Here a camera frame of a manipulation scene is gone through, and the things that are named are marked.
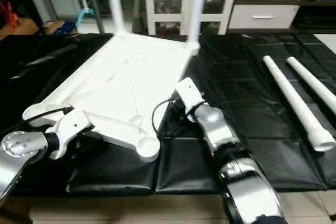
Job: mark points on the white plastic table top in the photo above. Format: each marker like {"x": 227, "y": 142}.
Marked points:
{"x": 126, "y": 82}

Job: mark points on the white plastic table leg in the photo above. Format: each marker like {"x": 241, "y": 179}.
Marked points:
{"x": 196, "y": 9}
{"x": 294, "y": 98}
{"x": 312, "y": 80}
{"x": 115, "y": 3}

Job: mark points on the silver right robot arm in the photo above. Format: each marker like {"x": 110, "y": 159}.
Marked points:
{"x": 226, "y": 150}

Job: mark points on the black work mat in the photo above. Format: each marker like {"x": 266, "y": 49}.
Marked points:
{"x": 252, "y": 129}

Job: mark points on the white glass-door cabinet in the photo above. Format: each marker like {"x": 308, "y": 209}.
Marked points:
{"x": 178, "y": 3}

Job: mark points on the blue plastic bag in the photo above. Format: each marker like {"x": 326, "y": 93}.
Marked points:
{"x": 62, "y": 28}

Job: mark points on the white drawer unit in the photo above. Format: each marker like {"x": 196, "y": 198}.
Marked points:
{"x": 262, "y": 17}

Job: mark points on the brown cardboard box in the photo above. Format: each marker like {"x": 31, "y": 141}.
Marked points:
{"x": 18, "y": 29}

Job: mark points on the light blue hooked pole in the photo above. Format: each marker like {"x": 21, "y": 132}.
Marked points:
{"x": 84, "y": 3}

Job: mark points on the white flat board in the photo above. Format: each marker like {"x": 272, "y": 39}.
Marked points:
{"x": 326, "y": 41}

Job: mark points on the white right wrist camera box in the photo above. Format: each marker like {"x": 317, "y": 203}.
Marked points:
{"x": 188, "y": 95}

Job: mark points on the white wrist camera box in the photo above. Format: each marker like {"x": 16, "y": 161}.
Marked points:
{"x": 71, "y": 127}
{"x": 188, "y": 95}

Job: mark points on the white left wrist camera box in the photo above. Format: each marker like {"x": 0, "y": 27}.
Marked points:
{"x": 71, "y": 127}

